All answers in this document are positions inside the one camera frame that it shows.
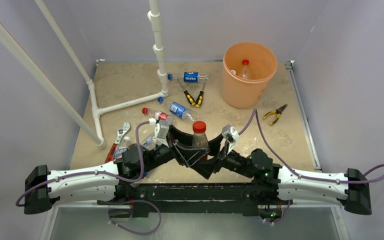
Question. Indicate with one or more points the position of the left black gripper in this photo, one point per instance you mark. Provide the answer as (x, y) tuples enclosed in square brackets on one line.
[(189, 155)]

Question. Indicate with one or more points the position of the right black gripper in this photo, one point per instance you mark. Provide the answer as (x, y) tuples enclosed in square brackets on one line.
[(206, 168)]

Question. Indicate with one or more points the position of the brown bottle red cap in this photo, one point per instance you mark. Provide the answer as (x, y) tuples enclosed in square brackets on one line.
[(199, 138)]

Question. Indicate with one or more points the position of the large red label bottle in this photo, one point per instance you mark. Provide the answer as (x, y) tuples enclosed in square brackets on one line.
[(245, 70)]

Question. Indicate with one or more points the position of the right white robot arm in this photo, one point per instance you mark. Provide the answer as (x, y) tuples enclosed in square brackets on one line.
[(348, 189)]

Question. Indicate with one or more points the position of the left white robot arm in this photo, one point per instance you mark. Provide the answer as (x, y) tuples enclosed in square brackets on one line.
[(45, 189)]

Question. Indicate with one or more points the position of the orange plastic bin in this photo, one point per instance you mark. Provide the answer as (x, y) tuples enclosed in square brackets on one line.
[(244, 93)]

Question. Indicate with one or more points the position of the clear crushed water bottle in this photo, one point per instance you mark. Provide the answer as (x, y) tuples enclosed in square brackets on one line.
[(149, 142)]

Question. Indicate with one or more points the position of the middle Pepsi bottle blue label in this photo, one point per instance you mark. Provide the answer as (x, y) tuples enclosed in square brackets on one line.
[(180, 111)]

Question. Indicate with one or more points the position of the pepsi bottle blue label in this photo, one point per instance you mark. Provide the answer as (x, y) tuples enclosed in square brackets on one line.
[(188, 77), (180, 111)]

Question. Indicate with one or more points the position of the small red cap bottle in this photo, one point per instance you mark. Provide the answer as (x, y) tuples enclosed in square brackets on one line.
[(155, 115)]

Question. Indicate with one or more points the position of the right yellow black screwdriver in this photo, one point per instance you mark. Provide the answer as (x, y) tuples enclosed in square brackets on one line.
[(199, 99)]

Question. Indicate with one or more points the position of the yellow black screwdriver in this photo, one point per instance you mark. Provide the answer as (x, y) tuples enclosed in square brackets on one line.
[(188, 96), (199, 99)]

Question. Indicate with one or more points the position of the left yellow black screwdriver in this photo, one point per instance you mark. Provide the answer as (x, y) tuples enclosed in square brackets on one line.
[(188, 96)]

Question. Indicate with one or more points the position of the small blue label bottle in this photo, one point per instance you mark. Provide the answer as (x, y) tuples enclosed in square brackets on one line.
[(121, 147)]

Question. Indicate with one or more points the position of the far Pepsi bottle blue label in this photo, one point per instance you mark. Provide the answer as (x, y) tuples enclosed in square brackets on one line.
[(188, 77)]

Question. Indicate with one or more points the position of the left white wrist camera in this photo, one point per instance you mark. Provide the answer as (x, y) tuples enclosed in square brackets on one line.
[(161, 130)]

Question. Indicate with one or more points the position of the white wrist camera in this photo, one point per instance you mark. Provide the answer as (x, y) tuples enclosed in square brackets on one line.
[(161, 130), (230, 134)]

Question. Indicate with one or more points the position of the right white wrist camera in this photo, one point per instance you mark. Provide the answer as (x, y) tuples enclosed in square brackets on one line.
[(230, 134)]

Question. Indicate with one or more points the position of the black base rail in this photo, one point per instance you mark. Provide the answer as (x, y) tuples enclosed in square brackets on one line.
[(200, 198)]

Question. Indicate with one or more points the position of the red handled adjustable wrench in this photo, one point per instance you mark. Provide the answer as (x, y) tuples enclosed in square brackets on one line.
[(121, 132)]

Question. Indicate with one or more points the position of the yellow handled pliers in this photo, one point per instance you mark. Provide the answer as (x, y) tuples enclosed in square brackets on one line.
[(277, 113)]

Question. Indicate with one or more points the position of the aluminium frame rail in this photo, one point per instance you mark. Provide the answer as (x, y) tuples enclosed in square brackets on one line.
[(289, 66)]

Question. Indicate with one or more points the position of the white PVC pipe frame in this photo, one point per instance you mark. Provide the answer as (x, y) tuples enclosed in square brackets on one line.
[(96, 135)]

